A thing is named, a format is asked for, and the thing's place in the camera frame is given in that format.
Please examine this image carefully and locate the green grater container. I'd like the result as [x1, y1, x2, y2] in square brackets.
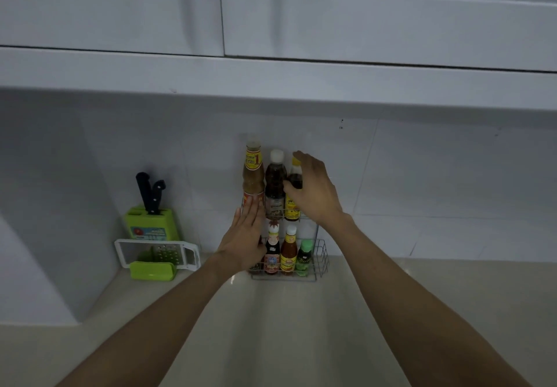
[129, 261, 178, 282]

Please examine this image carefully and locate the person's left hand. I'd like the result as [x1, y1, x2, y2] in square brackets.
[213, 196, 267, 275]

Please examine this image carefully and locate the orange chili sauce bottle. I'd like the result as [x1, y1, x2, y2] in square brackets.
[280, 225, 298, 275]

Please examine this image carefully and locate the tall light brown sauce bottle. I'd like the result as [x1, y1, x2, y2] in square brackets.
[241, 139, 266, 216]

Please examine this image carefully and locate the person's right hand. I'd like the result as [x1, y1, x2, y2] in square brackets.
[283, 150, 354, 230]

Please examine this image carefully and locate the gold lid red sauce bottle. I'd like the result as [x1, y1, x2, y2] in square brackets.
[248, 236, 265, 274]

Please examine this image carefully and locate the white wall cabinet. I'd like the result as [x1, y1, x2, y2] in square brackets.
[0, 0, 557, 111]

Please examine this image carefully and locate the white framed metal grater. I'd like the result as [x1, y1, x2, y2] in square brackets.
[114, 238, 202, 272]

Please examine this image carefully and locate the dark sauce bottle white cap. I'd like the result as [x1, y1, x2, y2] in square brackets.
[264, 149, 288, 221]

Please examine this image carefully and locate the small black-handled knife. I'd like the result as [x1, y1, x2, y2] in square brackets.
[147, 180, 167, 216]

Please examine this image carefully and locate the small green label bottle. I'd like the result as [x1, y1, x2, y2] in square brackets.
[295, 238, 314, 278]

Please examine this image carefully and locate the oyster sauce bottle red-white cap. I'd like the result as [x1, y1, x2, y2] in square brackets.
[263, 220, 283, 275]

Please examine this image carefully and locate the green knife block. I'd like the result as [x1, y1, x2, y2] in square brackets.
[122, 207, 180, 243]

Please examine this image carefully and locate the person's left forearm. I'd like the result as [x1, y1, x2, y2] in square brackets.
[56, 254, 234, 387]

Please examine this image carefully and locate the large black-handled knife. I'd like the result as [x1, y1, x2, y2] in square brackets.
[135, 172, 154, 214]

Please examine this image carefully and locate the grey wire two-tier rack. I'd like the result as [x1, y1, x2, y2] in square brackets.
[248, 208, 330, 282]

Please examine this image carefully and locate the yellow label soy sauce bottle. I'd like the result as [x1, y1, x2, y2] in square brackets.
[284, 157, 304, 222]

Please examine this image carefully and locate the person's right forearm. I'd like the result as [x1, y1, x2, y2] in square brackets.
[330, 215, 531, 387]

